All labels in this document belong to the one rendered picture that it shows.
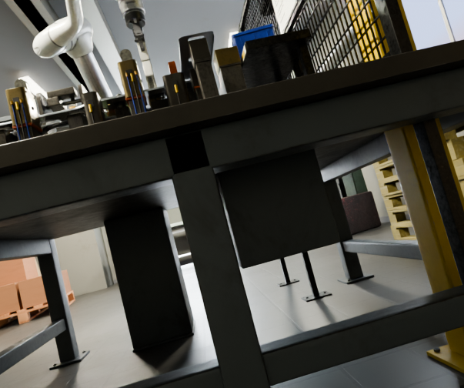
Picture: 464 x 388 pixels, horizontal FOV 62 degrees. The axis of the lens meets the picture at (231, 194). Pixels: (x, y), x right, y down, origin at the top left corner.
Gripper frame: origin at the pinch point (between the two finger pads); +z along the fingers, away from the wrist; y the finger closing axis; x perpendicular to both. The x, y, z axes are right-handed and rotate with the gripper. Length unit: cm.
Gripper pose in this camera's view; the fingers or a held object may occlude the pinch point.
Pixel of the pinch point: (146, 65)
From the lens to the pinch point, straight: 156.5
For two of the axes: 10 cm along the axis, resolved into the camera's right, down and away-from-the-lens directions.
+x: 9.6, -2.5, 1.2
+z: 2.6, 9.6, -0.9
